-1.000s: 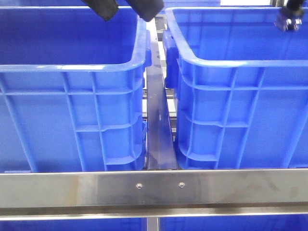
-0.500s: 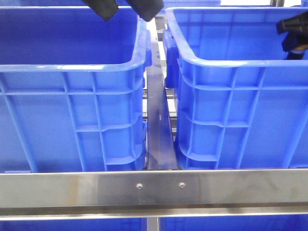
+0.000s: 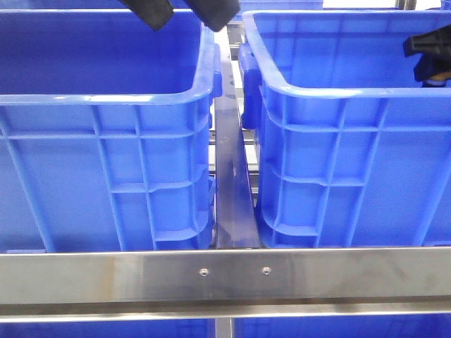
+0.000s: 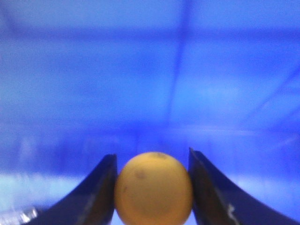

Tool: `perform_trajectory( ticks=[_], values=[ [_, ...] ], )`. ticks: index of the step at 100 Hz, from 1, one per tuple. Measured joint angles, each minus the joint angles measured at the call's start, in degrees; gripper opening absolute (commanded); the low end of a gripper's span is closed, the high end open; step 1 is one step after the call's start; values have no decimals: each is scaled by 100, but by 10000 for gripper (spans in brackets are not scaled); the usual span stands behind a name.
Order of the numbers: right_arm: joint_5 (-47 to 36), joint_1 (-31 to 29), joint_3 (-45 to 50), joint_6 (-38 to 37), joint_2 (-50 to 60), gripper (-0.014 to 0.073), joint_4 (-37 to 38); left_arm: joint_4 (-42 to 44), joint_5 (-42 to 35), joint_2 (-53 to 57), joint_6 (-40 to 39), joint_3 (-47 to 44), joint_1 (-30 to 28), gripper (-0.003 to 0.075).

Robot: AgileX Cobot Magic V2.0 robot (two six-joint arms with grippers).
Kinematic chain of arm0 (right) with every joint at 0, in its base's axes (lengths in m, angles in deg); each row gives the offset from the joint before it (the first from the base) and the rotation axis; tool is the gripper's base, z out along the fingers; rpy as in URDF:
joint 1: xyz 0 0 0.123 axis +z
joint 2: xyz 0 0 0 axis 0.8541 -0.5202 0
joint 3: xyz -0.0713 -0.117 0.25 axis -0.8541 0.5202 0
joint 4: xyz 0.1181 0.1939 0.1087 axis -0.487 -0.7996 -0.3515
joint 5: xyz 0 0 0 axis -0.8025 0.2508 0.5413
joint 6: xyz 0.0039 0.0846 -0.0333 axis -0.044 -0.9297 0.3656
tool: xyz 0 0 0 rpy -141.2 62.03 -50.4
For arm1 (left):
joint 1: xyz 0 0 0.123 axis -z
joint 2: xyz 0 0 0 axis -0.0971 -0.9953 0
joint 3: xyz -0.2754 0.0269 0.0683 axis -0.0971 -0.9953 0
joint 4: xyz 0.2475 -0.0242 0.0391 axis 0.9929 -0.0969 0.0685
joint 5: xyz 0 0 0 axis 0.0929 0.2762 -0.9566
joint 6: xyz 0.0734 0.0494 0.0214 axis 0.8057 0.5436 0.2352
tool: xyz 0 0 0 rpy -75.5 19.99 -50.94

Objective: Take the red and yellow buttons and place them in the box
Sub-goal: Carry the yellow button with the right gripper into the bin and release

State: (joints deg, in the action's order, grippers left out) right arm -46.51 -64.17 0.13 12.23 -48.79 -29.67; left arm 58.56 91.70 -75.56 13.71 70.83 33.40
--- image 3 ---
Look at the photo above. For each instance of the steel front shelf beam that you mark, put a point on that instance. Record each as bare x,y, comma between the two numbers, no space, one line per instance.
236,283

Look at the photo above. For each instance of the blue crate left rear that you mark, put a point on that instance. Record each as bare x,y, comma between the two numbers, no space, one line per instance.
62,4

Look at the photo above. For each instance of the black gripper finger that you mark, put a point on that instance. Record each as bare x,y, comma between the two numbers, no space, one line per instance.
154,13
215,14

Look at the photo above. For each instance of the blue crate lower shelf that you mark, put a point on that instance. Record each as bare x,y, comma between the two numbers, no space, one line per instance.
421,325

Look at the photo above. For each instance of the distant blue crate tall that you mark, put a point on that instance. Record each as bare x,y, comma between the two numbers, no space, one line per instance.
254,5

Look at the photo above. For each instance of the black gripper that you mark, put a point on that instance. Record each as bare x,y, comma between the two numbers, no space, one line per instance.
433,67

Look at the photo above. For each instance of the blue source crate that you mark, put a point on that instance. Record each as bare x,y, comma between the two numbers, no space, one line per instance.
352,150

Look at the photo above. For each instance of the large blue plastic crate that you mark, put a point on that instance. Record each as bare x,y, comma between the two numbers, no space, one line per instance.
105,131

